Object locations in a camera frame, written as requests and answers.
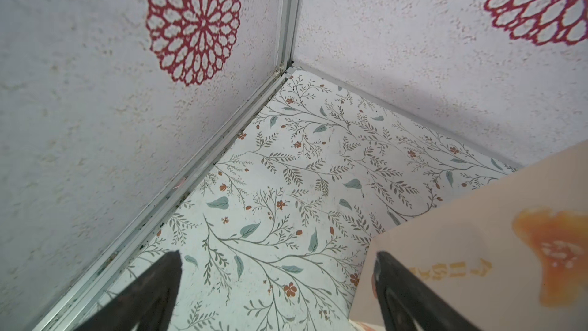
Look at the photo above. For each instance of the printed paper bakery bag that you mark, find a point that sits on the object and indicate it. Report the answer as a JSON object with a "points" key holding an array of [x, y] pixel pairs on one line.
{"points": [[509, 256]]}

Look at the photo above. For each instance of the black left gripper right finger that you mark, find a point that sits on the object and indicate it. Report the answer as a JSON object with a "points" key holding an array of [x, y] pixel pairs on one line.
{"points": [[408, 304]]}

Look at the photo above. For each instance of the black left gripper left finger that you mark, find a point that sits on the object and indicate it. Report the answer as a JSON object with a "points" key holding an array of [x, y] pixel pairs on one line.
{"points": [[147, 303]]}

